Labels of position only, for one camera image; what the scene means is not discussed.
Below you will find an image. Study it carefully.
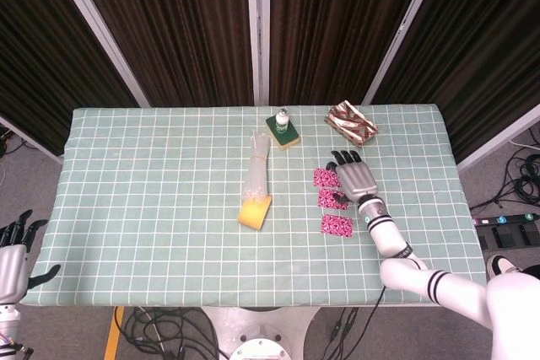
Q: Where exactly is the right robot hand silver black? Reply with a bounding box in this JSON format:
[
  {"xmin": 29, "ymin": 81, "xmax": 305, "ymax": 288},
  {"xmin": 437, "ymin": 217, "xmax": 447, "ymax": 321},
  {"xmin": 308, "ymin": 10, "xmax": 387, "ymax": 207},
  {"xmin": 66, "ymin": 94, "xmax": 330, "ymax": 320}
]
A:
[{"xmin": 324, "ymin": 149, "xmax": 380, "ymax": 206}]

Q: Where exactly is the black white shoe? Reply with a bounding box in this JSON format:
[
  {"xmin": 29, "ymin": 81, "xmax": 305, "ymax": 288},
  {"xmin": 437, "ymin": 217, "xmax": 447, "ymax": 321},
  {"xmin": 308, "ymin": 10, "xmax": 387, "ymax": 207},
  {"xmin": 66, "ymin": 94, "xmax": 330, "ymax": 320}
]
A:
[{"xmin": 486, "ymin": 255, "xmax": 522, "ymax": 282}]

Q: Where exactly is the clear plastic bag bundle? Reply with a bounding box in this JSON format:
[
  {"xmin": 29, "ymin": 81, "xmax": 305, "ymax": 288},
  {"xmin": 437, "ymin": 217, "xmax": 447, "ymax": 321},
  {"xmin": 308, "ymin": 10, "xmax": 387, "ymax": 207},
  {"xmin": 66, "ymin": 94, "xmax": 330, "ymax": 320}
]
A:
[{"xmin": 240, "ymin": 129, "xmax": 273, "ymax": 206}]

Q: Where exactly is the pink patterned card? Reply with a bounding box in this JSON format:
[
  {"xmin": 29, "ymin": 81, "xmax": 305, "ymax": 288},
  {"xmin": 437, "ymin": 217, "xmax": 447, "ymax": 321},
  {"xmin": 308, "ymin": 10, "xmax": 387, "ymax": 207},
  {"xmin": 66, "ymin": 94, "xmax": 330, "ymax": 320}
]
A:
[
  {"xmin": 321, "ymin": 213, "xmax": 354, "ymax": 239},
  {"xmin": 317, "ymin": 188, "xmax": 351, "ymax": 211},
  {"xmin": 312, "ymin": 167, "xmax": 343, "ymax": 189}
]

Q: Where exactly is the gold red snack packet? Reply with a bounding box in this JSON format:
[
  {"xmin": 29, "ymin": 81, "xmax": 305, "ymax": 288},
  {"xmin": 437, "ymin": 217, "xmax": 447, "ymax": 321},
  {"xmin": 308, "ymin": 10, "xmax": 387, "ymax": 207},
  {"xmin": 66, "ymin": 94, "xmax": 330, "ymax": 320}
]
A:
[{"xmin": 323, "ymin": 99, "xmax": 379, "ymax": 150}]

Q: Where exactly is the white grey robot base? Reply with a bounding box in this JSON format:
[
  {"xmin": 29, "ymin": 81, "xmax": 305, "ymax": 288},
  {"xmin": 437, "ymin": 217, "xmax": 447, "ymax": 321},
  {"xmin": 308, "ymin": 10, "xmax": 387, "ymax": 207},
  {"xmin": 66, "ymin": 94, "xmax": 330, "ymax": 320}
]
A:
[{"xmin": 201, "ymin": 306, "xmax": 322, "ymax": 360}]

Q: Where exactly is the yellow floor tape strip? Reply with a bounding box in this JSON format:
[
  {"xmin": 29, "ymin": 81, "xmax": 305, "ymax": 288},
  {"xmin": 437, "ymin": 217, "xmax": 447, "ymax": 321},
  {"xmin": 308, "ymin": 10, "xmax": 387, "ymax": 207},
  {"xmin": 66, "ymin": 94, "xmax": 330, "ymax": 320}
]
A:
[{"xmin": 103, "ymin": 306, "xmax": 127, "ymax": 360}]

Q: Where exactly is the black foot pedal box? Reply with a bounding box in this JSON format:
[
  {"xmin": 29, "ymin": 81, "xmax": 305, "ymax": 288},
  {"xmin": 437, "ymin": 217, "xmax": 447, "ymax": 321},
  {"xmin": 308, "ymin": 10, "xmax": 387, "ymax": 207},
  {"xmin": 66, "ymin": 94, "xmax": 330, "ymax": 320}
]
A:
[{"xmin": 472, "ymin": 212, "xmax": 540, "ymax": 250}]

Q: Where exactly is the black floor cable bundle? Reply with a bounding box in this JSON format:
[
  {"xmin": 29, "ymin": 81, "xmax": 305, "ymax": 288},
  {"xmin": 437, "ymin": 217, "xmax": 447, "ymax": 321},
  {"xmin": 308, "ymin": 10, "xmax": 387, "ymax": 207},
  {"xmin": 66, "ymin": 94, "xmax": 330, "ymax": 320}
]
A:
[
  {"xmin": 121, "ymin": 306, "xmax": 221, "ymax": 360},
  {"xmin": 470, "ymin": 143, "xmax": 540, "ymax": 212},
  {"xmin": 0, "ymin": 126, "xmax": 27, "ymax": 159}
]

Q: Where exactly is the black cable with plug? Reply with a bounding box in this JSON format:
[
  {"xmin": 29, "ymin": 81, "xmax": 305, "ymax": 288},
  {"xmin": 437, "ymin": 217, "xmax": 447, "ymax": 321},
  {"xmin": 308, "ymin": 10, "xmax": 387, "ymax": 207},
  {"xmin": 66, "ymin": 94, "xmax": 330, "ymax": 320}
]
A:
[{"xmin": 330, "ymin": 307, "xmax": 360, "ymax": 341}]

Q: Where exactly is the white partition frame post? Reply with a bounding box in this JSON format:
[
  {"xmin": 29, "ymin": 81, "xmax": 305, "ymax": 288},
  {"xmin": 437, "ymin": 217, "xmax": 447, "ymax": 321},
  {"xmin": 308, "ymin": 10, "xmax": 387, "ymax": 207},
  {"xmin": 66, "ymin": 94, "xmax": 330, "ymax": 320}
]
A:
[
  {"xmin": 45, "ymin": 0, "xmax": 152, "ymax": 107},
  {"xmin": 246, "ymin": 0, "xmax": 272, "ymax": 106},
  {"xmin": 361, "ymin": 0, "xmax": 447, "ymax": 105}
]

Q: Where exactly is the dark brown curtain panel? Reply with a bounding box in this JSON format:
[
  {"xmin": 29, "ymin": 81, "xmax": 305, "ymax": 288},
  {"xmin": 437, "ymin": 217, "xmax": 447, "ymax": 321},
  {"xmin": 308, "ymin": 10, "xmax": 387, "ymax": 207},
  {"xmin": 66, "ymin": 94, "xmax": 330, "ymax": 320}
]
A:
[
  {"xmin": 68, "ymin": 0, "xmax": 255, "ymax": 107},
  {"xmin": 372, "ymin": 0, "xmax": 540, "ymax": 164},
  {"xmin": 268, "ymin": 0, "xmax": 435, "ymax": 105},
  {"xmin": 0, "ymin": 0, "xmax": 141, "ymax": 156}
]

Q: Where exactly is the green yellow scrub sponge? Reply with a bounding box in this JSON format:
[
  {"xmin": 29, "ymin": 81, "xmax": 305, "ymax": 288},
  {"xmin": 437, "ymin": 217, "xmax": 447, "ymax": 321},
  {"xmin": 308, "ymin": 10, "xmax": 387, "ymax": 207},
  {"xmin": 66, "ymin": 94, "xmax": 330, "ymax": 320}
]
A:
[{"xmin": 265, "ymin": 114, "xmax": 302, "ymax": 153}]

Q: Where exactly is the small white bottle green label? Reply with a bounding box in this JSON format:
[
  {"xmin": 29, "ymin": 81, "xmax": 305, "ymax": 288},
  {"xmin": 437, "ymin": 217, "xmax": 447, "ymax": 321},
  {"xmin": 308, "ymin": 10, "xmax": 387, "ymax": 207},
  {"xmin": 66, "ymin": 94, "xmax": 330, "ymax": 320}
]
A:
[{"xmin": 274, "ymin": 108, "xmax": 290, "ymax": 133}]

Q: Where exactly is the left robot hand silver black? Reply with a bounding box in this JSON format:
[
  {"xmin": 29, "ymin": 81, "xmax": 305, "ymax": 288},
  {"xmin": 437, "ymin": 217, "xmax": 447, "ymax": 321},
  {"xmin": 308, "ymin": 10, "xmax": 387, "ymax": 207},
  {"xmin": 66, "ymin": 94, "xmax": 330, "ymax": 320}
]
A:
[{"xmin": 0, "ymin": 208, "xmax": 62, "ymax": 306}]

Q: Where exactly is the green checked tablecloth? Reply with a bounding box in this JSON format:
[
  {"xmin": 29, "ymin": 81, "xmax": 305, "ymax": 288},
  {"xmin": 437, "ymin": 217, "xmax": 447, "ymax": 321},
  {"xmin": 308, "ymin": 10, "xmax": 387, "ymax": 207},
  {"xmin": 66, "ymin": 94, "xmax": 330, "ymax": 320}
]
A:
[{"xmin": 19, "ymin": 105, "xmax": 487, "ymax": 309}]

